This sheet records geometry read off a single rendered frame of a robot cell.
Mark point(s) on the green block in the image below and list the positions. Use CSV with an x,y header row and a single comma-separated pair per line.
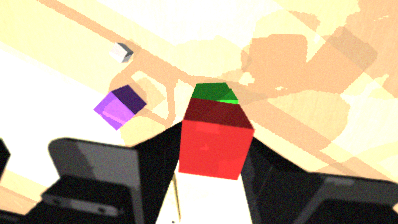
x,y
222,95
211,85

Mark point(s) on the purple cube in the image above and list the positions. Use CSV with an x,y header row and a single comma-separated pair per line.
x,y
119,106

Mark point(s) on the red block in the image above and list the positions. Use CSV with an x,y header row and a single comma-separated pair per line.
x,y
215,139

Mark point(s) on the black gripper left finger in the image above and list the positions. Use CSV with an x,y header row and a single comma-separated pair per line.
x,y
146,168

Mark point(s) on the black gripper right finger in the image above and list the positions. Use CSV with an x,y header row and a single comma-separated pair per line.
x,y
278,191

